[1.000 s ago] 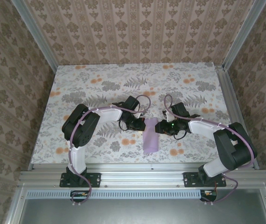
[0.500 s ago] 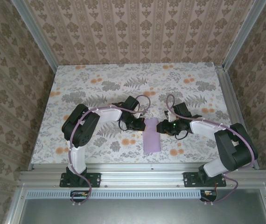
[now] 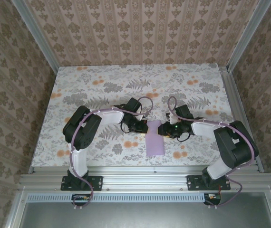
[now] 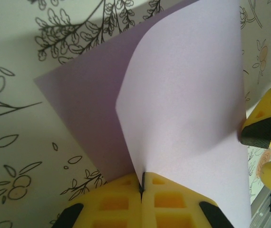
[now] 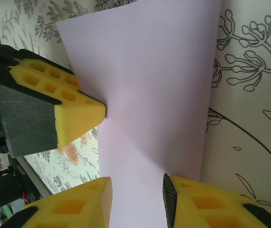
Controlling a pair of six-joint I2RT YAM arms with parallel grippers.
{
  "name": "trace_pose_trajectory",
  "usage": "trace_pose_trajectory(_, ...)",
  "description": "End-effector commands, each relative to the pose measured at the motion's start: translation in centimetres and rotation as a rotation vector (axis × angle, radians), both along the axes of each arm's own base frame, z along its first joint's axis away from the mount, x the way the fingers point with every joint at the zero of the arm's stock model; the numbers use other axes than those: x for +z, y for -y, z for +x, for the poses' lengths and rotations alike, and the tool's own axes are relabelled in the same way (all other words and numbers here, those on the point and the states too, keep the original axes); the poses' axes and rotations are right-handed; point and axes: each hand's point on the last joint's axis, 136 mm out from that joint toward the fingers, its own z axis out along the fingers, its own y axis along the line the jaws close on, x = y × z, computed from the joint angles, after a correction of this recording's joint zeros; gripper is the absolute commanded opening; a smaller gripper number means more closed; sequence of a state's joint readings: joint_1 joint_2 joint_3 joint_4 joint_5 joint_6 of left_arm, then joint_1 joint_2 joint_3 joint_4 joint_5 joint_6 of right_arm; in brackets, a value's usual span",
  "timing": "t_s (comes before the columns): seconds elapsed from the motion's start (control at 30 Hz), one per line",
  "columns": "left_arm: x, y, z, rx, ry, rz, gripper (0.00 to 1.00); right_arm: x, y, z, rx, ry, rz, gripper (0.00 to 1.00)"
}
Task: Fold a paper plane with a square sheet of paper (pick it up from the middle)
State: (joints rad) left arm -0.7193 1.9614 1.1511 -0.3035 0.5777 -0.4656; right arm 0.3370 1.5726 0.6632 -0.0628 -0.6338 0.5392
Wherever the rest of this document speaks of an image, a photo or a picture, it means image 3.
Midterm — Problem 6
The floral patterned table cover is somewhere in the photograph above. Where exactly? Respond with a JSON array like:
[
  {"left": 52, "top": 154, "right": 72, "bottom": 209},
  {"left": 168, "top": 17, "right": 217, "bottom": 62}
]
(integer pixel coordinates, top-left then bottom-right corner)
[{"left": 31, "top": 63, "right": 248, "bottom": 168}]

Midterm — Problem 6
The long aluminium frame beam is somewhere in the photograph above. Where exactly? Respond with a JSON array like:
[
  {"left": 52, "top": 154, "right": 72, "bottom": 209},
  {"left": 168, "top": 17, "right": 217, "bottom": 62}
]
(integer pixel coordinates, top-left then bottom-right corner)
[{"left": 19, "top": 165, "right": 271, "bottom": 192}]

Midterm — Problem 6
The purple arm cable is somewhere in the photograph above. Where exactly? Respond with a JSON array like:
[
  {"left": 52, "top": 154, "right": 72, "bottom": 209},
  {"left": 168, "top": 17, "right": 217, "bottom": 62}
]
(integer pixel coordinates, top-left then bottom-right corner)
[
  {"left": 168, "top": 95, "right": 257, "bottom": 210},
  {"left": 69, "top": 96, "right": 154, "bottom": 210}
]

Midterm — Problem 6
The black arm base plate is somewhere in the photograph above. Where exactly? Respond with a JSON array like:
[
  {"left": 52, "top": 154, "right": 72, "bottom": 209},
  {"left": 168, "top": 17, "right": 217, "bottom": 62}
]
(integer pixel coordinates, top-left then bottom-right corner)
[
  {"left": 187, "top": 175, "right": 231, "bottom": 191},
  {"left": 60, "top": 175, "right": 103, "bottom": 191}
]

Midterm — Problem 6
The aluminium side rail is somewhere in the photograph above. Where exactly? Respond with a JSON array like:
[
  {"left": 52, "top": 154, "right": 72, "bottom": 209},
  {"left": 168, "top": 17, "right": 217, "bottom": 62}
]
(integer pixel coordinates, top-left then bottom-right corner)
[{"left": 219, "top": 66, "right": 265, "bottom": 173}]

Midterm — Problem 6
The grey sheet metal panel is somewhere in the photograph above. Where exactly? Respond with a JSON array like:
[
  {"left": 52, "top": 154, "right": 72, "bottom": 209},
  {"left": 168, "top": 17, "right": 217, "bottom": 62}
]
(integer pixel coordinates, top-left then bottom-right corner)
[{"left": 19, "top": 201, "right": 271, "bottom": 228}]

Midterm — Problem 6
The aluminium frame post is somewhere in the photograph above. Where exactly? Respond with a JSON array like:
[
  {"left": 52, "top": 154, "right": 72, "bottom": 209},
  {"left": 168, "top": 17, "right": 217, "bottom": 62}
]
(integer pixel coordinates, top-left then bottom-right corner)
[
  {"left": 226, "top": 0, "right": 271, "bottom": 73},
  {"left": 11, "top": 0, "right": 60, "bottom": 75}
]

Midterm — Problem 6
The light purple paper sheet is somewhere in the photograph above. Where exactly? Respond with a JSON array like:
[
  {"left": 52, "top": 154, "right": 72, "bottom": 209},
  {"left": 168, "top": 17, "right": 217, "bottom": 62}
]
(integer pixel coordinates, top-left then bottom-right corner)
[{"left": 145, "top": 120, "right": 165, "bottom": 157}]

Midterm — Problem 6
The grey slotted cable duct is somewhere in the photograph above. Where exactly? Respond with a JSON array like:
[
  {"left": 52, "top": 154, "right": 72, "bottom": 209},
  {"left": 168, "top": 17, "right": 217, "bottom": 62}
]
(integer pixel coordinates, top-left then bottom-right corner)
[{"left": 27, "top": 192, "right": 206, "bottom": 203}]

